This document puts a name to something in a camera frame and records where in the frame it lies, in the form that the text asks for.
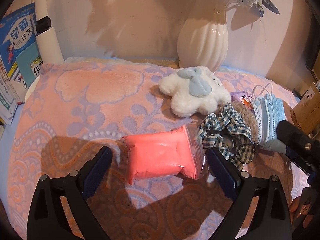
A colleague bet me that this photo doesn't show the blue face masks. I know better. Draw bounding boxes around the blue face masks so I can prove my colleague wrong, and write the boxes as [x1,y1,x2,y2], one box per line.
[249,83,286,154]

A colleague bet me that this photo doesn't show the brown fuzzy scrunchie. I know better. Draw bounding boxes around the brown fuzzy scrunchie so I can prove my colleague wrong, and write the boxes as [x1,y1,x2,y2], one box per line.
[232,101,259,143]

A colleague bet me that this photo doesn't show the plaid scrunchie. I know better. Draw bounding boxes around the plaid scrunchie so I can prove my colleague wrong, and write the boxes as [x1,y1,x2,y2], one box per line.
[197,103,256,171]

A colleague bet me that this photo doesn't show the pink clay bag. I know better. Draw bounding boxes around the pink clay bag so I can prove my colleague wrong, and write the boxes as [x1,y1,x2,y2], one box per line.
[122,122,206,185]

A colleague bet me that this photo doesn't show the purple tissue pack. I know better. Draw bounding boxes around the purple tissue pack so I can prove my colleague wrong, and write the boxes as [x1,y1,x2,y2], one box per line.
[230,91,253,111]

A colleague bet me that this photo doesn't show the wooden pen holder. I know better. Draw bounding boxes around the wooden pen holder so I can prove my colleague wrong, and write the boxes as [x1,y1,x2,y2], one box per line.
[291,83,320,135]

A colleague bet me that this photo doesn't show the pink patterned blanket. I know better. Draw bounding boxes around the pink patterned blanket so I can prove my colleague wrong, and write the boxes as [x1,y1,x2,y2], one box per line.
[7,60,311,240]

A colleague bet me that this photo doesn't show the white cloud plush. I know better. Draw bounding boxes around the white cloud plush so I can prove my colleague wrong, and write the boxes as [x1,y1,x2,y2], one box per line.
[158,66,232,117]

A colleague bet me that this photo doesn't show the white ribbed vase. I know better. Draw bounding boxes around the white ribbed vase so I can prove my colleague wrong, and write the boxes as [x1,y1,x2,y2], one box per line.
[177,0,233,72]

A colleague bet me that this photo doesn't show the stack of books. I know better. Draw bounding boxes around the stack of books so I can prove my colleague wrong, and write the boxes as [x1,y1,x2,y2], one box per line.
[1,3,43,125]

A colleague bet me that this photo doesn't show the white lamp pole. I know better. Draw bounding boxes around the white lamp pole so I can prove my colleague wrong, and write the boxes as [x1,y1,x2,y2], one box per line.
[34,0,64,64]

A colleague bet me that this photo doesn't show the blue study book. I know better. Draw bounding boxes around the blue study book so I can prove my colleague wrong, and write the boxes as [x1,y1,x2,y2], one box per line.
[1,3,43,89]

